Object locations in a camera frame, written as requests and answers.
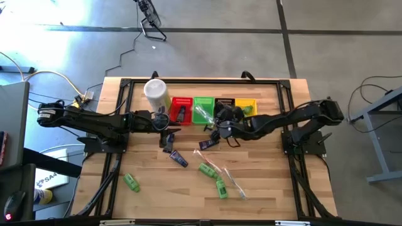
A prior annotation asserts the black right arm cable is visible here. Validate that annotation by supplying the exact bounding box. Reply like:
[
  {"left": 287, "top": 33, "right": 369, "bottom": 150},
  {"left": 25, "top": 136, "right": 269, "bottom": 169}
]
[{"left": 225, "top": 137, "right": 242, "bottom": 149}]

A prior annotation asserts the silver aluminium bar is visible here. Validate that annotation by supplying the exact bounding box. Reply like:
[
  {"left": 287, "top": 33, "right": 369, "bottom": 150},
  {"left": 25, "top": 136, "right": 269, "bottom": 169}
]
[
  {"left": 99, "top": 219, "right": 136, "bottom": 226},
  {"left": 274, "top": 220, "right": 312, "bottom": 226}
]

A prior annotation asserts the white green wipes canister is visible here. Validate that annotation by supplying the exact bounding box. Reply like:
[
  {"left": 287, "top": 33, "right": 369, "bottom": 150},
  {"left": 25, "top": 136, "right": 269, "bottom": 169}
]
[{"left": 143, "top": 78, "right": 172, "bottom": 116}]

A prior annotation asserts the black aluminium table frame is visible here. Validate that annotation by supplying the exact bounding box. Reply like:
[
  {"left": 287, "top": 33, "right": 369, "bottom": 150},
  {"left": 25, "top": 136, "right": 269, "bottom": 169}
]
[{"left": 70, "top": 77, "right": 339, "bottom": 220}]

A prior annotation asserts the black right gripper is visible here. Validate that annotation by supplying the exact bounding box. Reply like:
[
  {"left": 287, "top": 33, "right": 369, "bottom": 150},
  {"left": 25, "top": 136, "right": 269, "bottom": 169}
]
[{"left": 210, "top": 105, "right": 253, "bottom": 143}]

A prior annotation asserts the grey floor bar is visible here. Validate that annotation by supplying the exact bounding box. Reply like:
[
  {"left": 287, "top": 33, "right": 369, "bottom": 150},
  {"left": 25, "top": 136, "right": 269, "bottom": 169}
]
[{"left": 0, "top": 65, "right": 36, "bottom": 75}]

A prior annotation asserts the green plastic basket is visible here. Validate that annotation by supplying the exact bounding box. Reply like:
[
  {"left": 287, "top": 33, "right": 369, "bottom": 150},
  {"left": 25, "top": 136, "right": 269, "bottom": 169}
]
[{"left": 192, "top": 96, "right": 215, "bottom": 126}]

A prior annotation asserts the yellow floor cable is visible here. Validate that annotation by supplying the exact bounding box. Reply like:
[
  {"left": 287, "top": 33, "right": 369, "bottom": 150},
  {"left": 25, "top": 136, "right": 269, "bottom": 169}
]
[{"left": 0, "top": 51, "right": 84, "bottom": 114}]

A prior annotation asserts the red plastic basket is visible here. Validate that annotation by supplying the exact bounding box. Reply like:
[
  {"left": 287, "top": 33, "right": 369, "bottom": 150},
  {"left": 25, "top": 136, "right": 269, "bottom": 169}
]
[{"left": 170, "top": 96, "right": 193, "bottom": 126}]

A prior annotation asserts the grey metal table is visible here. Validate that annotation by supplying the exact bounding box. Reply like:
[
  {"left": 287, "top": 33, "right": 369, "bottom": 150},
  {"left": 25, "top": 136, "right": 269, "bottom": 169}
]
[{"left": 347, "top": 87, "right": 402, "bottom": 185}]

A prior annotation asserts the white printed box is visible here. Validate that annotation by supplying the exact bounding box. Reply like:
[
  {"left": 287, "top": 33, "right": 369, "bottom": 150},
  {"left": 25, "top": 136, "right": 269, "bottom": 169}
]
[{"left": 33, "top": 149, "right": 70, "bottom": 190}]

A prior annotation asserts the yellow white cup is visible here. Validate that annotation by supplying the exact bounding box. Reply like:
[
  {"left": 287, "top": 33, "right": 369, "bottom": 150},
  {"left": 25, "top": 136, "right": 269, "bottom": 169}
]
[{"left": 33, "top": 188, "right": 53, "bottom": 205}]

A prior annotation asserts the black floor cable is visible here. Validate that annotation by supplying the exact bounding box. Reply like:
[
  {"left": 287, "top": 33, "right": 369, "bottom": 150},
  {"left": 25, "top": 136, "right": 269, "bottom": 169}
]
[
  {"left": 345, "top": 75, "right": 402, "bottom": 134},
  {"left": 85, "top": 6, "right": 141, "bottom": 94}
]

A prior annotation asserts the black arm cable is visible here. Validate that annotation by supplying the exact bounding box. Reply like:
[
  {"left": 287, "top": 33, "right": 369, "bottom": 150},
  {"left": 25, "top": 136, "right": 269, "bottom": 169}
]
[
  {"left": 225, "top": 137, "right": 242, "bottom": 149},
  {"left": 153, "top": 112, "right": 171, "bottom": 132}
]

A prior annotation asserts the black plastic basket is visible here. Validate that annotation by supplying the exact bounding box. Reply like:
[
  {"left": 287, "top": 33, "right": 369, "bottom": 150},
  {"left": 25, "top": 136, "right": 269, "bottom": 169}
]
[{"left": 214, "top": 97, "right": 236, "bottom": 109}]

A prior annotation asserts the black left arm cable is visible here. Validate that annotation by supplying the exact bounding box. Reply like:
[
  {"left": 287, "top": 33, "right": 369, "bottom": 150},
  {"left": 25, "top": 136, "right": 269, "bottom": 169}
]
[{"left": 153, "top": 112, "right": 171, "bottom": 132}]

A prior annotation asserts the yellow plastic basket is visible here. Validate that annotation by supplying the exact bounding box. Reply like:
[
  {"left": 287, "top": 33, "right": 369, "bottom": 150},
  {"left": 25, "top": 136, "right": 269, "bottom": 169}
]
[{"left": 234, "top": 98, "right": 259, "bottom": 118}]

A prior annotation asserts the black side desk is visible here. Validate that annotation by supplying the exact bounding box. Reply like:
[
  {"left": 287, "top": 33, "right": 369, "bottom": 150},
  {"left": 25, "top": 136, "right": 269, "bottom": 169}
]
[{"left": 0, "top": 147, "right": 83, "bottom": 222}]

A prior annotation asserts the black computer mouse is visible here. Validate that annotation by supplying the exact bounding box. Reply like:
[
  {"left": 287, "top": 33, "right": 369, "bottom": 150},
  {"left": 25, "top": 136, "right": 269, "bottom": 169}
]
[{"left": 3, "top": 190, "right": 28, "bottom": 222}]

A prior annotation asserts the grey cabinet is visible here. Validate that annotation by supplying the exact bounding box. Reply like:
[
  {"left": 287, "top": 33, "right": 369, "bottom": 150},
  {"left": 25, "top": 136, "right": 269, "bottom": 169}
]
[{"left": 0, "top": 80, "right": 31, "bottom": 172}]

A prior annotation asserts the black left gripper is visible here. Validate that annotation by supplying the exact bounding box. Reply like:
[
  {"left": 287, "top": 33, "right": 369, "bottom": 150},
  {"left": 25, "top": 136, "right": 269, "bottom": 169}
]
[{"left": 130, "top": 109, "right": 182, "bottom": 149}]

